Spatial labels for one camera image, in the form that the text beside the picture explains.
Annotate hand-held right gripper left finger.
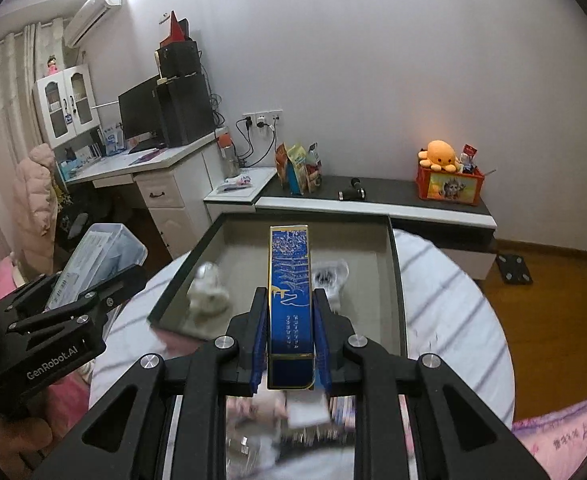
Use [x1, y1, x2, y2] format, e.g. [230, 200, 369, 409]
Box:
[32, 287, 269, 480]

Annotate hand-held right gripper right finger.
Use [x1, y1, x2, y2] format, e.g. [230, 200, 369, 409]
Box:
[313, 287, 549, 480]

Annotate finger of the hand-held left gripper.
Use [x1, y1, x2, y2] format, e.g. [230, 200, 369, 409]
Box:
[6, 264, 148, 337]
[0, 273, 65, 322]

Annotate clear plastic container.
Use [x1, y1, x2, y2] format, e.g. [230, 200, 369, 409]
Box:
[46, 223, 148, 311]

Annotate blue and gold box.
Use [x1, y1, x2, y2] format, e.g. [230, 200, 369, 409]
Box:
[266, 225, 315, 391]

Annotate pink storage box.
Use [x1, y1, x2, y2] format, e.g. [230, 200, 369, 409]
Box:
[147, 212, 405, 361]

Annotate person's left hand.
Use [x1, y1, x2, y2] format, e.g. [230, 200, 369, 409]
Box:
[0, 402, 55, 476]

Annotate white toy with black print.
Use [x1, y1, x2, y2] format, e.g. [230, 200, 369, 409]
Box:
[312, 259, 350, 311]

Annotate white plush toy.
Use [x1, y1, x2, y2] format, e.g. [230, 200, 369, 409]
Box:
[187, 262, 231, 326]

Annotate dark office chair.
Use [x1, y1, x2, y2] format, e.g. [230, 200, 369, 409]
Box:
[53, 195, 139, 256]

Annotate pink padded jacket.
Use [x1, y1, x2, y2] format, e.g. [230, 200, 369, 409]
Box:
[13, 142, 59, 253]

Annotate white desk drawer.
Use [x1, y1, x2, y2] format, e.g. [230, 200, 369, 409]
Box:
[136, 167, 186, 208]

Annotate white desk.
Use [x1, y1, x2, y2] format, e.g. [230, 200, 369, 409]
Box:
[56, 132, 224, 261]

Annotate black dumbbell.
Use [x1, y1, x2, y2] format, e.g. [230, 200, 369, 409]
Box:
[338, 177, 367, 201]

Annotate blue white boxes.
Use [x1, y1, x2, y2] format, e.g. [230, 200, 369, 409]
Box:
[100, 127, 125, 156]

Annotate papers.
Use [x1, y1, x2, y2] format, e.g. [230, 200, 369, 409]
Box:
[217, 175, 253, 193]

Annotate low white and black bench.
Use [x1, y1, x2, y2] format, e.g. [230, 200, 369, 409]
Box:
[204, 167, 497, 281]

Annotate striped snack bag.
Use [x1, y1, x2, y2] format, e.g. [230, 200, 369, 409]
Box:
[303, 142, 323, 193]

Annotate blue green snack bag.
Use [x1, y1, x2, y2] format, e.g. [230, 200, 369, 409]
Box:
[287, 145, 308, 195]

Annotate orange snack bag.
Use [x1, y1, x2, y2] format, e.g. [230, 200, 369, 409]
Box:
[274, 142, 294, 188]

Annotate water bottle with orange cap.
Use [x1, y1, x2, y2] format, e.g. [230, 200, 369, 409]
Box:
[217, 132, 239, 178]

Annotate white glass-door cabinet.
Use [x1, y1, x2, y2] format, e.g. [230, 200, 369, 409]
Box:
[33, 64, 101, 148]

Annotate black computer monitor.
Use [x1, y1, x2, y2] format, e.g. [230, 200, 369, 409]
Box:
[118, 74, 166, 146]

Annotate red printed crate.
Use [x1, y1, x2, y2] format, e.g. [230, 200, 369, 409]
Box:
[416, 162, 485, 207]

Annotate black bathroom scale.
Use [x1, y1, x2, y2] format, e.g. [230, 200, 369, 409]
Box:
[496, 254, 534, 286]

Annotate black computer tower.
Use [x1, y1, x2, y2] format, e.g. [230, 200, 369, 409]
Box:
[156, 74, 216, 148]

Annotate orange octopus plush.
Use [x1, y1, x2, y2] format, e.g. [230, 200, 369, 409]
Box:
[418, 140, 461, 171]

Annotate black box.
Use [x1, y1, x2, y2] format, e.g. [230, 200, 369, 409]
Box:
[156, 37, 204, 78]

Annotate pink bedsheet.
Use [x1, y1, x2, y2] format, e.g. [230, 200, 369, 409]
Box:
[511, 390, 587, 480]

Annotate red triangular bag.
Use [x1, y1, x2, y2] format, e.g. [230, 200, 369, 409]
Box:
[160, 10, 189, 48]

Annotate white air conditioner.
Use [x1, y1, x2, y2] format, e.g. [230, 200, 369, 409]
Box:
[63, 0, 124, 46]

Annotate black power cables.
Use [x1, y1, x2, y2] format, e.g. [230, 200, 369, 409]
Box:
[236, 117, 276, 168]

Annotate white wall power outlet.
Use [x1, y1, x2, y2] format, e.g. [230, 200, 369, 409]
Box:
[243, 109, 282, 128]

